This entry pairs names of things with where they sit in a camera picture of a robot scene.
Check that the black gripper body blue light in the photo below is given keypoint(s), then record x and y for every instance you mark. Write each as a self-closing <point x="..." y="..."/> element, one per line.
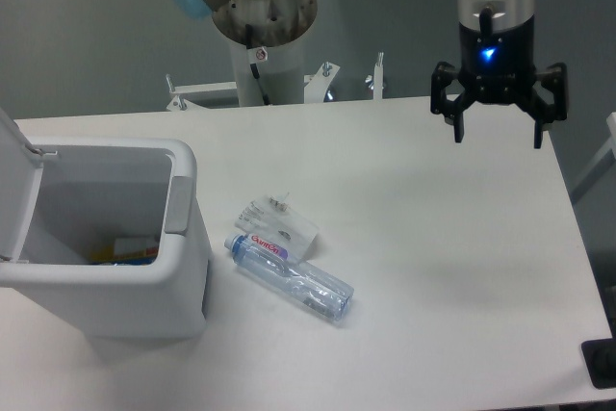
<point x="499" y="69"/>

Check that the clear plastic water bottle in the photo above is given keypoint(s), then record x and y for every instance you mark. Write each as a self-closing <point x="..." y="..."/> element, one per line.
<point x="272" y="263"/>

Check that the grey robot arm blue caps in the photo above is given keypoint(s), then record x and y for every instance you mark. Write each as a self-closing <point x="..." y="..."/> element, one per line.
<point x="485" y="16"/>

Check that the yellow red trash in bin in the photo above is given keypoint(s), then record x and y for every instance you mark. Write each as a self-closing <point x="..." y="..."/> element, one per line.
<point x="136" y="251"/>

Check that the white open trash can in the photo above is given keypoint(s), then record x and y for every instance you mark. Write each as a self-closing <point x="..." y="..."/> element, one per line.
<point x="63" y="198"/>

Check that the black object table corner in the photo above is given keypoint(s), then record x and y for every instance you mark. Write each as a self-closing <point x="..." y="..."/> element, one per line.
<point x="599" y="357"/>

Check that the white frame right edge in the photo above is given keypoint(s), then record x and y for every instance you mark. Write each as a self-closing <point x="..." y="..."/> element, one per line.
<point x="601" y="162"/>

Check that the white metal base frame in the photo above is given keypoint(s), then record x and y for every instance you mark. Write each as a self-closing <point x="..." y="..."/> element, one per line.
<point x="260" y="81"/>

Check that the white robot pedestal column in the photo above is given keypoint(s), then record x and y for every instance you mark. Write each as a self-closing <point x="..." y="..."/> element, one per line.
<point x="265" y="39"/>

